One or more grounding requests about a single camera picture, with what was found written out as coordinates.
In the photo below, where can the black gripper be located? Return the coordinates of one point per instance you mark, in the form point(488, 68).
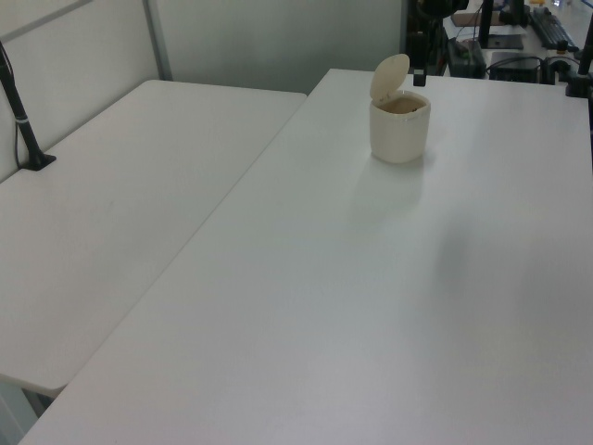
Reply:
point(418, 48)

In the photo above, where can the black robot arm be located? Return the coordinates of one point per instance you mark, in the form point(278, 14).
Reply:
point(433, 9)

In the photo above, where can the cream plastic trash bin with flip lid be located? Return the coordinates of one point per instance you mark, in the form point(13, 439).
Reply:
point(397, 136)

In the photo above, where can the dark green equipment case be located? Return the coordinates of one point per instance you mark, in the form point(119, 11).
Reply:
point(465, 58)

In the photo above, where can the black monitor stand pole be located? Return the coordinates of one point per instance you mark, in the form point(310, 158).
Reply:
point(486, 23)

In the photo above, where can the black electronics box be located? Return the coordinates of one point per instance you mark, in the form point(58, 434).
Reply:
point(515, 67)

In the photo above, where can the black keyboard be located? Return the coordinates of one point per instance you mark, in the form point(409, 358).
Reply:
point(551, 28)

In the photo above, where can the white frosted partition panel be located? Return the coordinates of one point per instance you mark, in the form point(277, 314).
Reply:
point(69, 51)

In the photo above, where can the black table clamp mount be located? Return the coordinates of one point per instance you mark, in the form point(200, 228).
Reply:
point(581, 69)

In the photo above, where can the grey metal partition post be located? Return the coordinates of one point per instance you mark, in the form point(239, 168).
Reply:
point(157, 39)

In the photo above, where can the black camera stand pole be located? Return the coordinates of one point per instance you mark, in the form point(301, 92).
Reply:
point(21, 120)

